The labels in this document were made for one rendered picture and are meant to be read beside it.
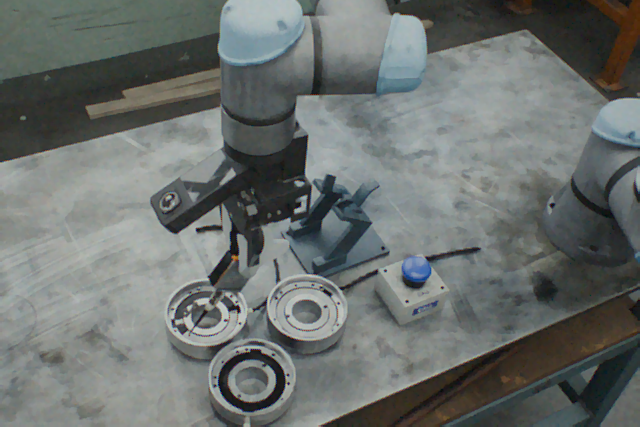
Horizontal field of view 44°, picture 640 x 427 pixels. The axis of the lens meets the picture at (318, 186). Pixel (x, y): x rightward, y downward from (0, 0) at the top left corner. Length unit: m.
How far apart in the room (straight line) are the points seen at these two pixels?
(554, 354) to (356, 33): 0.84
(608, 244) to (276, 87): 0.64
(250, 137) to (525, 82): 0.86
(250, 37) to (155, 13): 1.94
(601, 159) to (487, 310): 0.26
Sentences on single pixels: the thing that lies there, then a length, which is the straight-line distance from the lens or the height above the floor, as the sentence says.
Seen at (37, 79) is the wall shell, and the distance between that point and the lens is 2.67.
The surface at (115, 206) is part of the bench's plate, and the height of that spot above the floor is 0.80.
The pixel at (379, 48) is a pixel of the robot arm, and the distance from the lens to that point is 0.74.
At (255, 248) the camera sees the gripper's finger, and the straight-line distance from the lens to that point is 0.87.
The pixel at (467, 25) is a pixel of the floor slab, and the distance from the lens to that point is 3.18.
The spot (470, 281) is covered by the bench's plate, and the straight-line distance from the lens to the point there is 1.16.
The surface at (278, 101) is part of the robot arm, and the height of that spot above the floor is 1.20.
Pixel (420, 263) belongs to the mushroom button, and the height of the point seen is 0.87.
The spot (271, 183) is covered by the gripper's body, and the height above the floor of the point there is 1.07.
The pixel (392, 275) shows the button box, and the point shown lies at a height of 0.84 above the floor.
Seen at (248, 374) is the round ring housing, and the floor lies 0.81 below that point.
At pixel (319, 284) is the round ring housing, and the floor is 0.83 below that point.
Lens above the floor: 1.68
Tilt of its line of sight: 45 degrees down
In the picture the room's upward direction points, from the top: 6 degrees clockwise
